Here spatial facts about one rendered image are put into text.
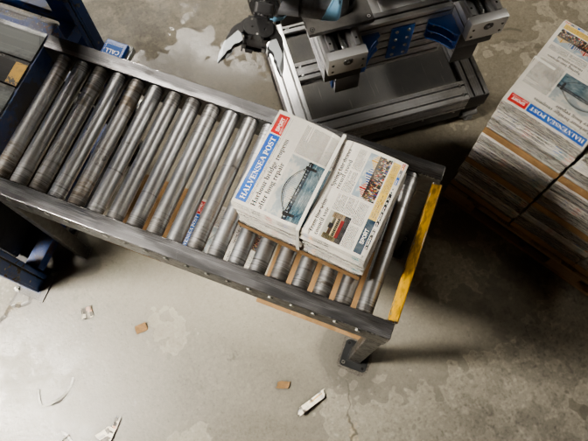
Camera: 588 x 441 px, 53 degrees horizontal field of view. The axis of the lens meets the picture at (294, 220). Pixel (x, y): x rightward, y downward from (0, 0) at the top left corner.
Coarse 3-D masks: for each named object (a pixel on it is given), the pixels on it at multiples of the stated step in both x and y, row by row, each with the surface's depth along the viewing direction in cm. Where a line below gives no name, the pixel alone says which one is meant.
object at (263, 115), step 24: (48, 48) 190; (72, 48) 190; (120, 72) 187; (144, 72) 186; (192, 96) 184; (216, 96) 183; (216, 120) 193; (240, 120) 187; (264, 120) 181; (408, 168) 175; (432, 168) 175
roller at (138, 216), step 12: (192, 108) 183; (180, 120) 181; (192, 120) 183; (180, 132) 180; (168, 144) 178; (180, 144) 180; (168, 156) 177; (156, 168) 176; (168, 168) 177; (156, 180) 175; (144, 192) 174; (156, 192) 175; (144, 204) 173; (132, 216) 171; (144, 216) 173
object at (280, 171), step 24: (288, 120) 155; (264, 144) 152; (288, 144) 152; (312, 144) 152; (264, 168) 150; (288, 168) 150; (312, 168) 151; (240, 192) 149; (264, 192) 148; (288, 192) 148; (240, 216) 162; (264, 216) 148; (288, 216) 146; (288, 240) 161
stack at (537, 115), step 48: (576, 48) 184; (528, 96) 179; (576, 96) 179; (480, 144) 206; (528, 144) 189; (576, 144) 174; (480, 192) 234; (528, 192) 211; (528, 240) 238; (576, 240) 215; (576, 288) 244
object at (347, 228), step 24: (360, 144) 152; (360, 168) 150; (384, 168) 150; (336, 192) 148; (360, 192) 148; (384, 192) 148; (336, 216) 146; (360, 216) 146; (384, 216) 146; (312, 240) 147; (336, 240) 144; (360, 240) 144; (336, 264) 160; (360, 264) 147
